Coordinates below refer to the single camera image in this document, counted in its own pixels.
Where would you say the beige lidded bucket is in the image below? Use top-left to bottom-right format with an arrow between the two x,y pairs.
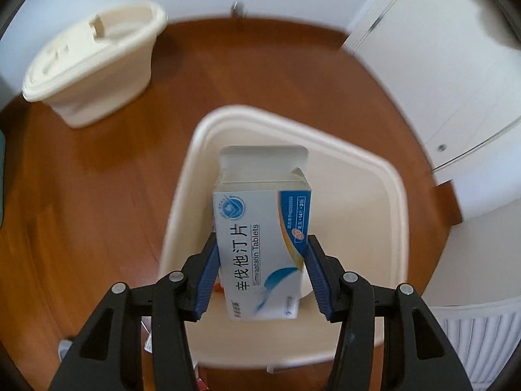
21,1 -> 169,129

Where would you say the beige square waste bin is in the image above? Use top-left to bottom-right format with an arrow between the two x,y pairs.
157,106 -> 410,370

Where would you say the white room door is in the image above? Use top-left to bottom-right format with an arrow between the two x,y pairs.
342,0 -> 521,172

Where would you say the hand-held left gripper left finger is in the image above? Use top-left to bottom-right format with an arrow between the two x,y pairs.
48,232 -> 221,391

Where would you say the white louvered closet door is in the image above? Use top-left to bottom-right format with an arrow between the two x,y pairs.
430,297 -> 518,391

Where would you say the white and blue medicine box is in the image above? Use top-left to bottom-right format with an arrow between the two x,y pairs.
212,145 -> 314,322

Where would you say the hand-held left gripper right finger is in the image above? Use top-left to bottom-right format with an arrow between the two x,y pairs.
303,234 -> 475,391

